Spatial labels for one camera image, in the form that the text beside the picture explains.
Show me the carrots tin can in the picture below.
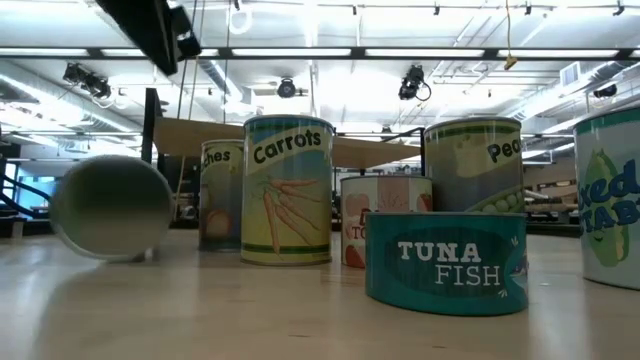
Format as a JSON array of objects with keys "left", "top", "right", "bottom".
[{"left": 240, "top": 114, "right": 335, "bottom": 267}]

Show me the short tomatoes tin can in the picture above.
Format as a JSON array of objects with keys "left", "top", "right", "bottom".
[{"left": 340, "top": 174, "right": 434, "bottom": 270}]

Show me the peaches tin can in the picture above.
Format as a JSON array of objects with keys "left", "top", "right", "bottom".
[{"left": 198, "top": 138, "right": 246, "bottom": 253}]

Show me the peas tin can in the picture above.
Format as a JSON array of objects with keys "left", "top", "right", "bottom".
[{"left": 423, "top": 116, "right": 526, "bottom": 215}]

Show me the teal tuna fish can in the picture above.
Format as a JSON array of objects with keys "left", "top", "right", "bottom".
[{"left": 364, "top": 211, "right": 530, "bottom": 317}]

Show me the oranges tin can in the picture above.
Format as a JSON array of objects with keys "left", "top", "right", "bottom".
[{"left": 48, "top": 153, "right": 176, "bottom": 264}]

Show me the mixed vegetables tin can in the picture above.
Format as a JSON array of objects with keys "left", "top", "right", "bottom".
[{"left": 573, "top": 107, "right": 640, "bottom": 291}]

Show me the wooden shelf with black legs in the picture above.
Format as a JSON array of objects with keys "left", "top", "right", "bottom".
[{"left": 141, "top": 87, "right": 428, "bottom": 236}]

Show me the grey air vent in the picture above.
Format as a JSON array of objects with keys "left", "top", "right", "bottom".
[{"left": 559, "top": 61, "right": 582, "bottom": 89}]

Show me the black overhead frame beam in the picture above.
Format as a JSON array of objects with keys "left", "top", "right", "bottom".
[{"left": 0, "top": 45, "right": 640, "bottom": 62}]

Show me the black ceiling-mounted camera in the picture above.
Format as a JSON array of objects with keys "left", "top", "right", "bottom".
[{"left": 398, "top": 63, "right": 432, "bottom": 102}]

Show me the dark hanging cable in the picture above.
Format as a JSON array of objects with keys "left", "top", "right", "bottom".
[{"left": 176, "top": 58, "right": 190, "bottom": 121}]

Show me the white hanging ring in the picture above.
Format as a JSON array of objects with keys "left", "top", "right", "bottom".
[{"left": 227, "top": 2, "right": 254, "bottom": 36}]

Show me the yellow hanging cord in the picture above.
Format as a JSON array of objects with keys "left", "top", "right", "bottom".
[{"left": 503, "top": 0, "right": 519, "bottom": 71}]

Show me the black aluminium table frame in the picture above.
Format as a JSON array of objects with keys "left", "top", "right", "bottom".
[{"left": 0, "top": 217, "right": 584, "bottom": 239}]

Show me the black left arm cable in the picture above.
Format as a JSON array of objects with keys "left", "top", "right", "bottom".
[{"left": 0, "top": 172, "right": 52, "bottom": 217}]

